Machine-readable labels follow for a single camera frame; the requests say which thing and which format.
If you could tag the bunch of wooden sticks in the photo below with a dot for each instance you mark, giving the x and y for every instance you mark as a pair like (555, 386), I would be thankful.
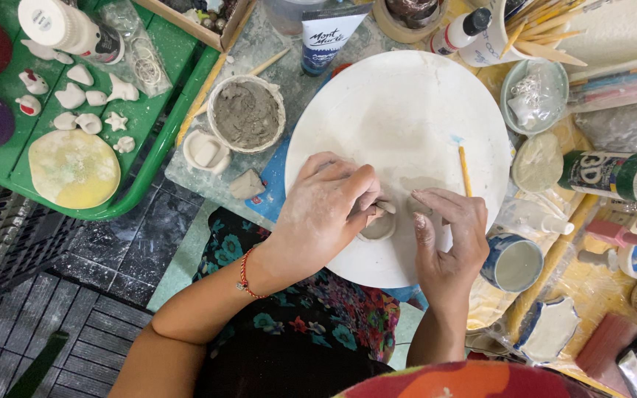
(545, 25)

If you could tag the blue rimmed white dish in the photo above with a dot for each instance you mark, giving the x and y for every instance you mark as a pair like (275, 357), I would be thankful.
(549, 330)

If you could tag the clear bag of metal rings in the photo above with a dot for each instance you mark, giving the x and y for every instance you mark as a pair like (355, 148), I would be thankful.
(139, 52)

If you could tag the clear bag of metal hooks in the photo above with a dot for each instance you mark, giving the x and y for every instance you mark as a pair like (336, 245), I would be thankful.
(531, 99)

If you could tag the yellow wooden stick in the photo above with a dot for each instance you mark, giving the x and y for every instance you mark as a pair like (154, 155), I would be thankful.
(464, 168)

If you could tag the pink block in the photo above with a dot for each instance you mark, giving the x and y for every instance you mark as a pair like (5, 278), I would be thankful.
(608, 345)

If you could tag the white mug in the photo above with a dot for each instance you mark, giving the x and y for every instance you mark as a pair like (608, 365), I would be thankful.
(487, 47)

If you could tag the wooden box of small items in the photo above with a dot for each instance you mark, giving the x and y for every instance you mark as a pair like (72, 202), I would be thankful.
(208, 19)

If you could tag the round pale clay disc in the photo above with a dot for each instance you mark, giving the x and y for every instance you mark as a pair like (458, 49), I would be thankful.
(538, 162)

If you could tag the small clear spray bottle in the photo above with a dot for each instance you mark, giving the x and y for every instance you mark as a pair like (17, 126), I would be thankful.
(534, 218)

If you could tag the round yellowish clay plate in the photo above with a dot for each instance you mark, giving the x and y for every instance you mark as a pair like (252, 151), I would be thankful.
(73, 168)

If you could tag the brown tape roll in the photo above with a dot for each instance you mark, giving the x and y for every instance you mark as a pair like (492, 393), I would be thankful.
(409, 19)

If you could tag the plastic pack of brushes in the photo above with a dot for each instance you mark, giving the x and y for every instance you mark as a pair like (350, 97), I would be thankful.
(622, 85)

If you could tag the black plastic crate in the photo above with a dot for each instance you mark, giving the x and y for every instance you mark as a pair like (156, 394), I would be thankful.
(3, 237)

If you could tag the blue mat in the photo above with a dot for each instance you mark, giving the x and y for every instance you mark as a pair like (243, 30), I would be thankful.
(270, 185)

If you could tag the small white dish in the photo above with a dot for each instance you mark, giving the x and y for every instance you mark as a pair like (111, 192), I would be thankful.
(206, 152)

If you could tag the white round turntable board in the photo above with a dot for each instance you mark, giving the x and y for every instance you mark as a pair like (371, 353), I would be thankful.
(401, 121)

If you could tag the grey clay lump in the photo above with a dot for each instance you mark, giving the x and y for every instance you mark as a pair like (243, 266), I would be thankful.
(246, 184)

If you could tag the small grey clay pot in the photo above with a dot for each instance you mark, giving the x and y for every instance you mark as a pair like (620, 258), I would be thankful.
(379, 229)

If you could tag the white bottle with dark label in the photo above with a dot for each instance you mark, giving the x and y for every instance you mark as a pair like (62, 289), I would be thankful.
(69, 27)

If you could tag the white cloth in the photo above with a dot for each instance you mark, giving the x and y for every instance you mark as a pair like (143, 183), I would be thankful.
(619, 27)

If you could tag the plain wooden modelling stick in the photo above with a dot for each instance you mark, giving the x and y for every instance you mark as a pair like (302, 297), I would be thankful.
(268, 62)

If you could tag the clear plastic container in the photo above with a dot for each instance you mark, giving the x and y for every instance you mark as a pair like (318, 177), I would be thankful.
(288, 15)

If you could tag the pale green bowl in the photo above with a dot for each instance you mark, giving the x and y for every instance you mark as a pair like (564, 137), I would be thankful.
(559, 83)

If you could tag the floral dress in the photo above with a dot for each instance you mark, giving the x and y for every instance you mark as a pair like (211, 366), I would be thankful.
(318, 326)

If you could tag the blue and white paint tube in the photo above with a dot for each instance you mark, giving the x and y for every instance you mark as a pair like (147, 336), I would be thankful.
(326, 38)

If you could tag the green plastic tray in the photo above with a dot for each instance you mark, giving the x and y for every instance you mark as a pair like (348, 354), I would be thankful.
(147, 127)

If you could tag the white glue bottle black cap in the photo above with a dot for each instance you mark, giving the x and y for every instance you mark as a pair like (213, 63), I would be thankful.
(459, 30)

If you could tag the small grey clay bit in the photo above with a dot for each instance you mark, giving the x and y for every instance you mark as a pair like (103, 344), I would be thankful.
(386, 206)

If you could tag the dark green flat bar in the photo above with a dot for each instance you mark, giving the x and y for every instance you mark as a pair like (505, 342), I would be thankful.
(36, 366)

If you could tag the group of white clay figurines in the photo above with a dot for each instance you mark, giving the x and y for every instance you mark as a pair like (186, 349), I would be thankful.
(75, 97)

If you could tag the green and white tube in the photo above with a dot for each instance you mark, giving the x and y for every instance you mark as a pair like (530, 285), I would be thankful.
(616, 177)

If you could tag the person's left hand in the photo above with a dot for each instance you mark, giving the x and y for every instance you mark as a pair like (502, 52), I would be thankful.
(313, 221)

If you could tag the blue and white cup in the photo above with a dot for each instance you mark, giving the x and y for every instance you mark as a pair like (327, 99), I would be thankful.
(511, 263)

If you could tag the bubble wrap sheet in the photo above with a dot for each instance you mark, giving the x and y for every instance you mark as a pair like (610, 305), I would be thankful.
(628, 128)

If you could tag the person's right hand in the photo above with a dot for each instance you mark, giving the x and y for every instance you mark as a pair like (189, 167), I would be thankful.
(456, 254)

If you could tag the white bowl of grey slip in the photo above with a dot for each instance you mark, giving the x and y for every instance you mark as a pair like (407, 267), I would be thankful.
(246, 114)

